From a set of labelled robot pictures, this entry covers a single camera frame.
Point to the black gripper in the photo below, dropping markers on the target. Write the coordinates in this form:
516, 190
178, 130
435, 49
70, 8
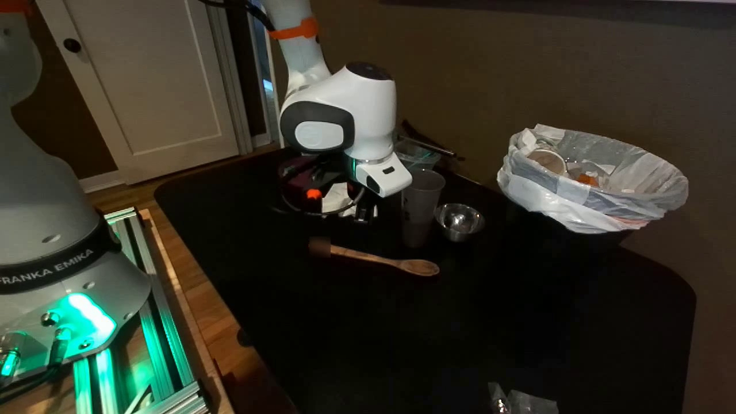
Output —
334, 186

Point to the wooden spoon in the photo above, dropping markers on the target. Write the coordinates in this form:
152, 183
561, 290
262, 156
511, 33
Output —
376, 258

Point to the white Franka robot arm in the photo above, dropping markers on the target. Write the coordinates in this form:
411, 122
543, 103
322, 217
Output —
359, 106

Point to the translucent plastic cup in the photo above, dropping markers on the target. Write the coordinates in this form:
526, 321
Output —
423, 203

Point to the white crumpled napkin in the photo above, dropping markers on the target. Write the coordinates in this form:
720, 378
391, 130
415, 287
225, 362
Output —
337, 203

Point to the clear glass food container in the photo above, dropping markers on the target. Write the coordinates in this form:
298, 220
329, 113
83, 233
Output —
420, 156

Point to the long dark kitchen utensil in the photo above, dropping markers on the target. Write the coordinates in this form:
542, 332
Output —
438, 145

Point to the white panelled door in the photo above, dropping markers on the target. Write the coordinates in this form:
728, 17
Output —
152, 77

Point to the trash bin with white bag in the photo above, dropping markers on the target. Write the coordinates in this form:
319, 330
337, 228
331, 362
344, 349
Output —
593, 186

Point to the aluminium frame robot mount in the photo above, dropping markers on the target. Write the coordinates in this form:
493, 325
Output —
162, 352

